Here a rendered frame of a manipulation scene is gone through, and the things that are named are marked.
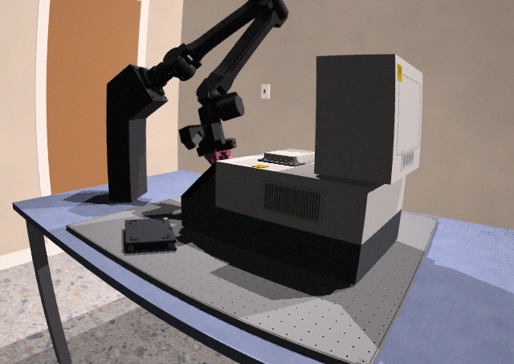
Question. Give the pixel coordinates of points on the black and white benchtop lab instrument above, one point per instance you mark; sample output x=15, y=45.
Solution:
x=368, y=128

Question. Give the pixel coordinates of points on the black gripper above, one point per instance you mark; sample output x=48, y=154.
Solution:
x=212, y=151

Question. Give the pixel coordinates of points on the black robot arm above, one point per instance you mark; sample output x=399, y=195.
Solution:
x=214, y=88

